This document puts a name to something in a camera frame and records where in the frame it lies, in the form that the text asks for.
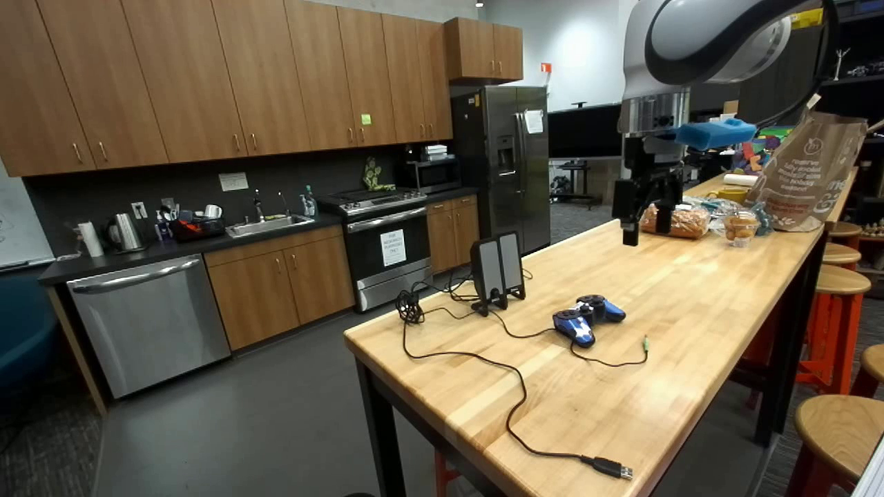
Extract chrome sink faucet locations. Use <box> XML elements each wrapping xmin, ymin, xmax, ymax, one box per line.
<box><xmin>251</xmin><ymin>189</ymin><xmax>290</xmax><ymax>223</ymax></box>

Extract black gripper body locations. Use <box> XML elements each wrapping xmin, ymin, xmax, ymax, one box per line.
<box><xmin>622</xmin><ymin>133</ymin><xmax>688</xmax><ymax>194</ymax></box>

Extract black desktop speaker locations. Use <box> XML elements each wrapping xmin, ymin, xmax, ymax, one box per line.
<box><xmin>495</xmin><ymin>230</ymin><xmax>528</xmax><ymax>305</ymax></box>
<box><xmin>470</xmin><ymin>238</ymin><xmax>507</xmax><ymax>321</ymax></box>

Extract white sheet corner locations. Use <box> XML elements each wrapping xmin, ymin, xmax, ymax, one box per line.
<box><xmin>851</xmin><ymin>438</ymin><xmax>884</xmax><ymax>497</ymax></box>

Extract white paper on oven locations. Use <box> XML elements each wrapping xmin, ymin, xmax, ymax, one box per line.
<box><xmin>378</xmin><ymin>226</ymin><xmax>407</xmax><ymax>270</ymax></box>

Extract wooden stool orange legs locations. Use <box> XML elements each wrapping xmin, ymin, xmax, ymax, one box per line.
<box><xmin>785</xmin><ymin>391</ymin><xmax>884</xmax><ymax>497</ymax></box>
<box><xmin>820</xmin><ymin>240</ymin><xmax>863</xmax><ymax>274</ymax></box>
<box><xmin>825</xmin><ymin>219</ymin><xmax>863</xmax><ymax>249</ymax></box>
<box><xmin>794</xmin><ymin>262</ymin><xmax>872</xmax><ymax>398</ymax></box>

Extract wide wooden base cabinet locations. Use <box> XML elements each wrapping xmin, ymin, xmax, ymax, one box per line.
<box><xmin>200</xmin><ymin>223</ymin><xmax>355</xmax><ymax>354</ymax></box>

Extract white whiteboard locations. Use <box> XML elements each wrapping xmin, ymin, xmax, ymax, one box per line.
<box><xmin>0</xmin><ymin>160</ymin><xmax>58</xmax><ymax>270</ymax></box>

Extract colourful box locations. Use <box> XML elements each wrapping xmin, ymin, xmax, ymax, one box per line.
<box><xmin>733</xmin><ymin>121</ymin><xmax>794</xmax><ymax>176</ymax></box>

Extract yellow package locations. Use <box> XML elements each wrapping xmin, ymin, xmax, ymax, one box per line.
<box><xmin>710</xmin><ymin>182</ymin><xmax>760</xmax><ymax>206</ymax></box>

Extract stainless steel refrigerator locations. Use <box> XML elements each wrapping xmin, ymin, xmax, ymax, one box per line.
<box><xmin>448</xmin><ymin>82</ymin><xmax>554</xmax><ymax>258</ymax></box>

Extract thin black gamepad cable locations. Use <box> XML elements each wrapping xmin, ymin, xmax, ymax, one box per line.
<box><xmin>565</xmin><ymin>335</ymin><xmax>651</xmax><ymax>372</ymax></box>

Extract long wooden wall cabinets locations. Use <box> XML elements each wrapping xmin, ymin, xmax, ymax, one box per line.
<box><xmin>0</xmin><ymin>0</ymin><xmax>456</xmax><ymax>180</ymax></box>

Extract small black cable adapter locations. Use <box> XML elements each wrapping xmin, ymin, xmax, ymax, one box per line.
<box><xmin>394</xmin><ymin>289</ymin><xmax>427</xmax><ymax>325</ymax></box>

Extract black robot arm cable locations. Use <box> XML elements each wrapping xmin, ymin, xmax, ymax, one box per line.
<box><xmin>760</xmin><ymin>0</ymin><xmax>841</xmax><ymax>131</ymax></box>

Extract dish rack with utensils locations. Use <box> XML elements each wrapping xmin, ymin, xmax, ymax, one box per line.
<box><xmin>151</xmin><ymin>197</ymin><xmax>225</xmax><ymax>245</ymax></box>

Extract small bagged buns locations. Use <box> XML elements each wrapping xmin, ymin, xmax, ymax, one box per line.
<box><xmin>721</xmin><ymin>205</ymin><xmax>762</xmax><ymax>249</ymax></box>

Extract bagged bread loaf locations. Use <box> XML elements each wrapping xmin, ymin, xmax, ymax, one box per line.
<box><xmin>638</xmin><ymin>198</ymin><xmax>713</xmax><ymax>244</ymax></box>

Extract black microwave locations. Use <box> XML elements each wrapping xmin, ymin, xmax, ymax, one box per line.
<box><xmin>394</xmin><ymin>155</ymin><xmax>464</xmax><ymax>197</ymax></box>

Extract narrow wooden base cabinet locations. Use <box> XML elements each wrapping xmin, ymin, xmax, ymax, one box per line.
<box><xmin>421</xmin><ymin>191</ymin><xmax>483</xmax><ymax>280</ymax></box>

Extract stainless steel dishwasher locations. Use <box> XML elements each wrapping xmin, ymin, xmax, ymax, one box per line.
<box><xmin>62</xmin><ymin>251</ymin><xmax>233</xmax><ymax>403</ymax></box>

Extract dark shelving unit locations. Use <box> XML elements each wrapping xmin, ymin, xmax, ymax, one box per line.
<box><xmin>815</xmin><ymin>0</ymin><xmax>884</xmax><ymax>126</ymax></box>

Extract stainless steel oven range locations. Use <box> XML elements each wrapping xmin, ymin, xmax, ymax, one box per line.
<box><xmin>329</xmin><ymin>189</ymin><xmax>435</xmax><ymax>314</ymax></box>

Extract white wall outlet plate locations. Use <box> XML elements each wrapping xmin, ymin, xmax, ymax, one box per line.
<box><xmin>215</xmin><ymin>168</ymin><xmax>251</xmax><ymax>197</ymax></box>

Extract black television screen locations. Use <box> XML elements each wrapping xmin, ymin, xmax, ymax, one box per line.
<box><xmin>547</xmin><ymin>102</ymin><xmax>627</xmax><ymax>160</ymax></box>

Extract steel kitchen sink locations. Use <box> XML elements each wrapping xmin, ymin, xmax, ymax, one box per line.
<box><xmin>224</xmin><ymin>213</ymin><xmax>316</xmax><ymax>244</ymax></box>

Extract black kitchen countertop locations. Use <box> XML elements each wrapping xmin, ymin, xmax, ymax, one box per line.
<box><xmin>36</xmin><ymin>184</ymin><xmax>481</xmax><ymax>287</ymax></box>

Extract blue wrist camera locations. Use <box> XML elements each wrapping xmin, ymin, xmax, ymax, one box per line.
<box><xmin>673</xmin><ymin>115</ymin><xmax>760</xmax><ymax>151</ymax></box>

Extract large clear brown bag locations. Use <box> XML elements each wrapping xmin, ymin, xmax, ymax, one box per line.
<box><xmin>754</xmin><ymin>95</ymin><xmax>870</xmax><ymax>235</ymax></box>

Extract small wooden wall cabinet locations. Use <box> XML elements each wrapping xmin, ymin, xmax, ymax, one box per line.
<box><xmin>441</xmin><ymin>15</ymin><xmax>524</xmax><ymax>86</ymax></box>

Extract blue black gamepad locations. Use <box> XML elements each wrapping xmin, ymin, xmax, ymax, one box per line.
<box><xmin>548</xmin><ymin>293</ymin><xmax>628</xmax><ymax>351</ymax></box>

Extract green plant decoration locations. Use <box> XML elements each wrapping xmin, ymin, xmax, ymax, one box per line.
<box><xmin>358</xmin><ymin>155</ymin><xmax>396</xmax><ymax>197</ymax></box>

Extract black speaker cable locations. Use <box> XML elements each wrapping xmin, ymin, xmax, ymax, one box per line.
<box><xmin>443</xmin><ymin>274</ymin><xmax>554</xmax><ymax>346</ymax></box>

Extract blue upholstered chair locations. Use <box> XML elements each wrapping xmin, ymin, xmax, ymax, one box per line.
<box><xmin>0</xmin><ymin>274</ymin><xmax>61</xmax><ymax>400</ymax></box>

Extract long black USB cable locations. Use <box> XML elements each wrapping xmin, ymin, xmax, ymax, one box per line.
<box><xmin>396</xmin><ymin>302</ymin><xmax>638</xmax><ymax>483</ymax></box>

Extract white paper towel roll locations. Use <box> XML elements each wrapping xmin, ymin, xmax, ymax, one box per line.
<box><xmin>73</xmin><ymin>219</ymin><xmax>106</xmax><ymax>262</ymax></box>

